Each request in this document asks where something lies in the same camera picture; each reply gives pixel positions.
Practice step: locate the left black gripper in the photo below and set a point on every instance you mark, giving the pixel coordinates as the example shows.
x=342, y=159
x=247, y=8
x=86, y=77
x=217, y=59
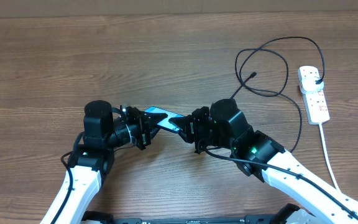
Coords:
x=143, y=121

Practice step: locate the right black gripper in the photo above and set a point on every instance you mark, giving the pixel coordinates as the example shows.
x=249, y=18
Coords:
x=185, y=125

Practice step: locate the blue screen smartphone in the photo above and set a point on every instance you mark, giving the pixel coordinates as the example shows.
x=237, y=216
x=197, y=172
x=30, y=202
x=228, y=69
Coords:
x=165, y=123

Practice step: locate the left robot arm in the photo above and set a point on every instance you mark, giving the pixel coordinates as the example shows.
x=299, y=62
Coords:
x=88, y=164

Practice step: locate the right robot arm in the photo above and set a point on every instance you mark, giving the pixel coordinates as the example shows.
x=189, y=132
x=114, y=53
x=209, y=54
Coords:
x=224, y=125

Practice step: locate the white charger adapter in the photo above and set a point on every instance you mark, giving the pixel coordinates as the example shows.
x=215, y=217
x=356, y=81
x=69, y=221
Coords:
x=309, y=85

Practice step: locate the white power strip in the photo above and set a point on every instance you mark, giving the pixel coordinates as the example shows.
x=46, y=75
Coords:
x=315, y=102

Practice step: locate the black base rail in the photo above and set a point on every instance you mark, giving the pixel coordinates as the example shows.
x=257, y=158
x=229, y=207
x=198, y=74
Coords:
x=185, y=221

